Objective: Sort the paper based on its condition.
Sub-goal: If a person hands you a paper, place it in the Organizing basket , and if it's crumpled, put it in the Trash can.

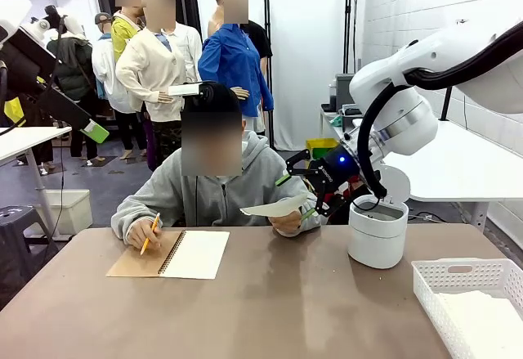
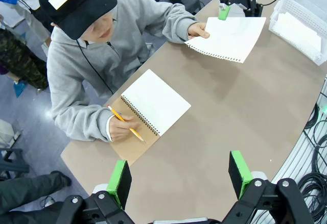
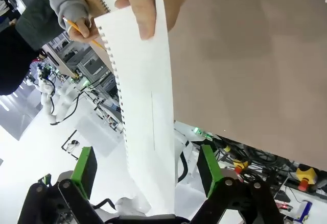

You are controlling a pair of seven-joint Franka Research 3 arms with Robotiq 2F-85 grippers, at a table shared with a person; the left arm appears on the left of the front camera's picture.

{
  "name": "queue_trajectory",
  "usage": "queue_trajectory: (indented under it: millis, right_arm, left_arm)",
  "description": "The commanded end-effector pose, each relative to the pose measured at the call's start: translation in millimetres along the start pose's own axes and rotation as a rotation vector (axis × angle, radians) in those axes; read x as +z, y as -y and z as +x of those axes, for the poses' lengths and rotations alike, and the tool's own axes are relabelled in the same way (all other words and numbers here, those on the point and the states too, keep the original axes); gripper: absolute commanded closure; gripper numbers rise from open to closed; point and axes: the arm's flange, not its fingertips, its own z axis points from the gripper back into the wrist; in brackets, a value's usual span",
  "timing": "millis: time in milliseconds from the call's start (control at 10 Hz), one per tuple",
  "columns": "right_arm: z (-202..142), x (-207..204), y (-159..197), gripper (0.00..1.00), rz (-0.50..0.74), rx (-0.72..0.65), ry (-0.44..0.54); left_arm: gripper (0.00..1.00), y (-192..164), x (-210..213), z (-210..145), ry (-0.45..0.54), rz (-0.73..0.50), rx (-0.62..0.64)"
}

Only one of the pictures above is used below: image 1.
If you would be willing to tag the black light stand poles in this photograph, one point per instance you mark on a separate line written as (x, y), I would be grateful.
(349, 15)

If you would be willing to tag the person in grey hoodie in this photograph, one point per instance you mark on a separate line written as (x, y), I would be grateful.
(212, 199)

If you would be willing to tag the person's left hand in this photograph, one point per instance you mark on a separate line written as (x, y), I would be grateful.
(286, 225)

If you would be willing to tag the mannequin with grey cap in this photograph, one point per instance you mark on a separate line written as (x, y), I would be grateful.
(106, 73)

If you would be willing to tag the white storage box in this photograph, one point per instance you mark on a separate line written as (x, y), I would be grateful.
(69, 212)

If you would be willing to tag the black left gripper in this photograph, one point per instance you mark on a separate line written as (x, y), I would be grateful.
(24, 64)

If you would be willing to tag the small white side table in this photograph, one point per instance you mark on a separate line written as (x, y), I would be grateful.
(333, 131)

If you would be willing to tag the mannequin in black t-shirt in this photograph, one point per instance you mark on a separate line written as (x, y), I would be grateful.
(259, 38)

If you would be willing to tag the person's right hand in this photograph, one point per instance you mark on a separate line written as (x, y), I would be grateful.
(145, 232)

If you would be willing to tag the small white desk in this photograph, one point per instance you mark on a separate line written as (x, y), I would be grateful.
(24, 138)

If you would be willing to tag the teal cloth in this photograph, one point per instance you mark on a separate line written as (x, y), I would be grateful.
(336, 121)

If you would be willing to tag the black stand pole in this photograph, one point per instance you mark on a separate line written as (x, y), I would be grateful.
(267, 7)

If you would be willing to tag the grey tray with tools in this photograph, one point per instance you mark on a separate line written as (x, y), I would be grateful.
(351, 110)

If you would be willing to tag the white perforated plastic basket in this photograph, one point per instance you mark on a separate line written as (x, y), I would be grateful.
(429, 293)

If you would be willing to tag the mannequin in black jacket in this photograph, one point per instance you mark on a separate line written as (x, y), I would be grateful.
(73, 68)

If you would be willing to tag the grey plastic box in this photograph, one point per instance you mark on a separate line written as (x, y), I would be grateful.
(343, 89)

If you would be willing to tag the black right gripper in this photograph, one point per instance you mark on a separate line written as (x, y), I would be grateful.
(333, 171)

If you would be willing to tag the white paper sheet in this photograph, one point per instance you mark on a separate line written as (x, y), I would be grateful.
(269, 208)

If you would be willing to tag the mannequin in yellow-green jacket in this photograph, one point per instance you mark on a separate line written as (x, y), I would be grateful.
(120, 36)

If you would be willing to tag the yellow pencil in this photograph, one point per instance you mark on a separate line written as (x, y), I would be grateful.
(157, 219)

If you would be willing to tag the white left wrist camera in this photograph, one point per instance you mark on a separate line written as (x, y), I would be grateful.
(37, 32)

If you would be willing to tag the black cap with white brim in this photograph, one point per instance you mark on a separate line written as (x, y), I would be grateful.
(216, 97)

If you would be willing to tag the black camera tripod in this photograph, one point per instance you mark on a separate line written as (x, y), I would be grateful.
(446, 105)

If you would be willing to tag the person's right forearm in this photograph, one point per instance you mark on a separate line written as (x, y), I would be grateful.
(122, 216)

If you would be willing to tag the mannequin in white shirt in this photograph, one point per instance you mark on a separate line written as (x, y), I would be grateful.
(190, 48)

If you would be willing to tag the dark grey plastic stool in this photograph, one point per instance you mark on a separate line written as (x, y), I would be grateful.
(20, 220)

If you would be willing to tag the mannequin in blue shirt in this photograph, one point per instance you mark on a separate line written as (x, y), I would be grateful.
(233, 60)

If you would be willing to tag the large white desk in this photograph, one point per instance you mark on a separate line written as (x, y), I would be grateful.
(449, 171)

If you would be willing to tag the mannequin in cream cardigan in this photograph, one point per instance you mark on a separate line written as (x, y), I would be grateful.
(155, 73)

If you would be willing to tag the brown spiral notebook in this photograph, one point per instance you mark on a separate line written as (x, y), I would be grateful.
(196, 252)

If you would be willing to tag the stack of flat paper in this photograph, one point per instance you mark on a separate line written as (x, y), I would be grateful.
(482, 326)

